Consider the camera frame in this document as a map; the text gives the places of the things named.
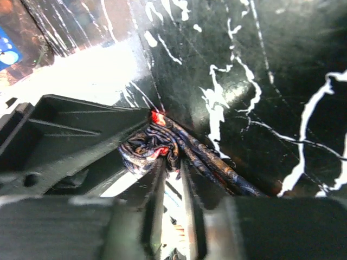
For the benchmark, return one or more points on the brown translucent plastic basin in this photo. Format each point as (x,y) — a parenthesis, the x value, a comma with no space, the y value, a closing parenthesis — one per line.
(21,34)

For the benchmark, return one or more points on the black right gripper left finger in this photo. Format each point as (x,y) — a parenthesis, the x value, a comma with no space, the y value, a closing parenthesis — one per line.
(127,226)

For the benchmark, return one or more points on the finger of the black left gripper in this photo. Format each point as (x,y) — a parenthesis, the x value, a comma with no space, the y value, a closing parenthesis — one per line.
(65,146)

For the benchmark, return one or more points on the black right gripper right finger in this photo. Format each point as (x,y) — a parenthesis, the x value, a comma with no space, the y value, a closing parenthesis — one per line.
(220,226)

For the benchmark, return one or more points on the dark floral red-dotted tie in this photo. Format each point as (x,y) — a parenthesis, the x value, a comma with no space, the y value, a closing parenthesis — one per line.
(166,138)

